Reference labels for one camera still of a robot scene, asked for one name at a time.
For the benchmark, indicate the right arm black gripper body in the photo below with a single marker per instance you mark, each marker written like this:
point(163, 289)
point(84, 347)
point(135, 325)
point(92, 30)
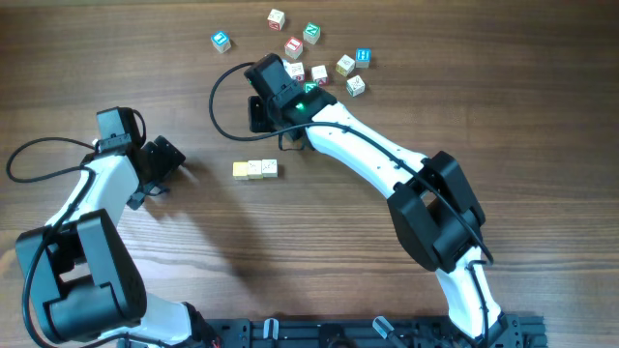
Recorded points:
point(262, 117)

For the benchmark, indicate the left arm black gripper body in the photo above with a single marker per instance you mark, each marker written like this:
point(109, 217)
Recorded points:
point(163, 161)

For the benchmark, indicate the white fish wooden block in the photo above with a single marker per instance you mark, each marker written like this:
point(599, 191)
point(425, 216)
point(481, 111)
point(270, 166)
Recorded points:
point(269, 168)

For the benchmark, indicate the white yellow edged block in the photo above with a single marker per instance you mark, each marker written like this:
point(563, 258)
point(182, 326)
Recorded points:
point(255, 169)

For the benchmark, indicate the yellow top wooden block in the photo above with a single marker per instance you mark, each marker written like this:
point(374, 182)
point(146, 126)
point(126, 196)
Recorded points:
point(240, 170)

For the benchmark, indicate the red A wooden block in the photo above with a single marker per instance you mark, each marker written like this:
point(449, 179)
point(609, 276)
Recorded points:
point(319, 75)

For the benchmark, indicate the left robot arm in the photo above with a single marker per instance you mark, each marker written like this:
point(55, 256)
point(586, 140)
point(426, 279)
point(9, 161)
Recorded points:
point(80, 282)

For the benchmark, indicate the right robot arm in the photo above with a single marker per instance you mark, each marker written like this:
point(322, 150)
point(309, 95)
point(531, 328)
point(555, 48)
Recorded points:
point(434, 211)

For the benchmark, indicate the green Z wooden block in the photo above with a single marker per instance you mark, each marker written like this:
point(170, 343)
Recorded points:
point(308, 86)

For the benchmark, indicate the red nine wooden block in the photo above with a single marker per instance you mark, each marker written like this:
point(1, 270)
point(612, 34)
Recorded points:
point(295, 70)

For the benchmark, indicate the red I letter block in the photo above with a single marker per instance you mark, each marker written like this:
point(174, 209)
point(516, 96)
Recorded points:
point(293, 48)

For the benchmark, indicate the blue letter block far left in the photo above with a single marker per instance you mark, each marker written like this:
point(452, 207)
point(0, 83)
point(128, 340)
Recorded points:
point(221, 41)

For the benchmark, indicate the green edged white block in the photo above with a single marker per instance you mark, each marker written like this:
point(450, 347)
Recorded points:
point(355, 86)

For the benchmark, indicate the yellow K wooden block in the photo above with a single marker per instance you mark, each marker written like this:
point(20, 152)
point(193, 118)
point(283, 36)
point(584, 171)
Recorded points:
point(345, 65)

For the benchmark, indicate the green N letter block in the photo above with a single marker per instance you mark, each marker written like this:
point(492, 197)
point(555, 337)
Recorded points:
point(312, 33)

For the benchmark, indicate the red letter block top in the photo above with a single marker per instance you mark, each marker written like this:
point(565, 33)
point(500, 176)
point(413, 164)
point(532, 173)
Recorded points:
point(276, 19)

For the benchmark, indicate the blue H wooden block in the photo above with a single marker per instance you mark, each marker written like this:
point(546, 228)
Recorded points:
point(362, 58)

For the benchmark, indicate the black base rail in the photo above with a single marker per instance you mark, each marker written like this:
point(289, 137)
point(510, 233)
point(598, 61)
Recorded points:
point(510, 331)

